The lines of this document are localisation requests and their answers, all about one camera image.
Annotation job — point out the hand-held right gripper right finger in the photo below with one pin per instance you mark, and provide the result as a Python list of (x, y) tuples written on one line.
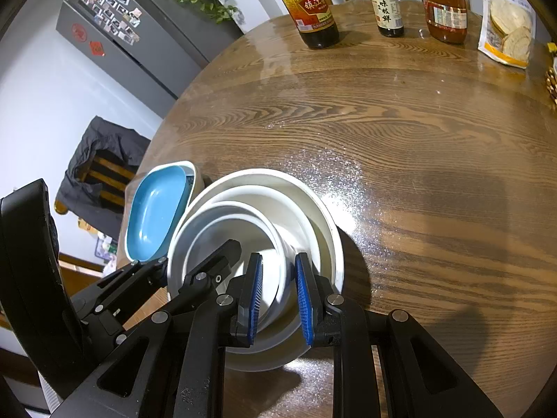
[(304, 300)]

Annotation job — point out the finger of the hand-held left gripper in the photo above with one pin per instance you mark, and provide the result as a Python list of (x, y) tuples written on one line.
[(130, 275), (209, 268)]

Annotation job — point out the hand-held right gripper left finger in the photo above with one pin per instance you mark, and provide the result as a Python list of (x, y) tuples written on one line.
[(254, 300)]

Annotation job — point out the small white bowl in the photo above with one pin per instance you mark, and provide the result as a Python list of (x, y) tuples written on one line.
[(243, 230)]

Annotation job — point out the blue rectangular dish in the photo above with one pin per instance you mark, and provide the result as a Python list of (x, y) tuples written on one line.
[(152, 213)]

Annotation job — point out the large white bowl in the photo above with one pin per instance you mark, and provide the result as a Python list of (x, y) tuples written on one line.
[(333, 235)]

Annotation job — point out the white rectangular dish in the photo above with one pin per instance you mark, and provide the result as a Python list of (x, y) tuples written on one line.
[(198, 183)]

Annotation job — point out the deep white bowl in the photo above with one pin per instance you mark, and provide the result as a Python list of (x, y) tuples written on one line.
[(304, 211)]

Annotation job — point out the wooden chair under cloth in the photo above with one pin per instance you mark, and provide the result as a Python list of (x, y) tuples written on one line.
[(104, 178)]

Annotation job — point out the dark cloth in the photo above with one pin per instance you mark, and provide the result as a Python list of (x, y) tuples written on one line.
[(113, 139)]

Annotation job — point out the grey refrigerator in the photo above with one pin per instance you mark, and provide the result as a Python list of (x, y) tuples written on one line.
[(130, 65)]

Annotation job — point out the vinegar bottle with yellow cap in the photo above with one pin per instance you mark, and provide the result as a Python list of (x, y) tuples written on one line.
[(311, 8)]

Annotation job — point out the dark soy sauce bottle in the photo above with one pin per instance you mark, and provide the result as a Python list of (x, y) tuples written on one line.
[(385, 4)]

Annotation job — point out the red sauce bottle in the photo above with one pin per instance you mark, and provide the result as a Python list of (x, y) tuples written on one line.
[(446, 6)]

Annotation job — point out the woven wooden trivet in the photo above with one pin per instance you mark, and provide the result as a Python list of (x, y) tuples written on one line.
[(551, 85)]

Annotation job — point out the bag of round wafers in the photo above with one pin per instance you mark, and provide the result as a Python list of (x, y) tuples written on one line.
[(507, 21)]

